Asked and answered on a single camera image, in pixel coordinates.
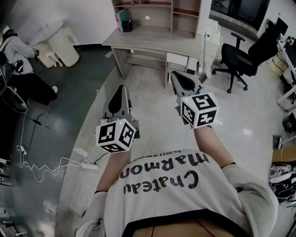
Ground person's left forearm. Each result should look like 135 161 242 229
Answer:
94 148 130 193

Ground dark window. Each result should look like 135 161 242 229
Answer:
209 0 271 32

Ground black pen holder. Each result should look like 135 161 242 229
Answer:
120 20 133 33

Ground white storage box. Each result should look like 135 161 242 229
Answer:
186 56 199 75
166 52 189 73

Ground teal book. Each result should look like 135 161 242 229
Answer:
116 8 129 26

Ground white flat boards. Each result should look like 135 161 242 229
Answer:
204 20 224 79

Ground black cable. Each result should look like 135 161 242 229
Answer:
23 113 44 160

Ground person's neck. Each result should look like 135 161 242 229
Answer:
129 216 246 237

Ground person's right forearm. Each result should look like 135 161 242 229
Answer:
193 125 237 169

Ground white power cable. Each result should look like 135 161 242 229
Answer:
16 111 90 182

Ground wooden shelf unit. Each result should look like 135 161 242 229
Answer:
112 0 206 39

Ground long-handled dustpan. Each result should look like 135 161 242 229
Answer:
199 31 208 83

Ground black office chair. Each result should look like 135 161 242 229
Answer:
212 27 280 94

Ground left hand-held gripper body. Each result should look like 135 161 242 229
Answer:
95 112 142 154

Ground white printed t-shirt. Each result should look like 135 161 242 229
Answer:
104 149 246 232

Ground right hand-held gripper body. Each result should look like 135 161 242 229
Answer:
175 85 220 130

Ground white ornate stool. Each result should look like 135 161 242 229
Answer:
44 51 63 69

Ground brown cardboard box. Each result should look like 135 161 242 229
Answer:
271 145 296 163

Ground small black box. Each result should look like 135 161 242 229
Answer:
282 114 296 134

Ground black computer monitor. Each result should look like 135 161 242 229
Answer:
276 18 289 36

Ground wooden desk with hutch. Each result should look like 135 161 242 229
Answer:
101 24 205 90

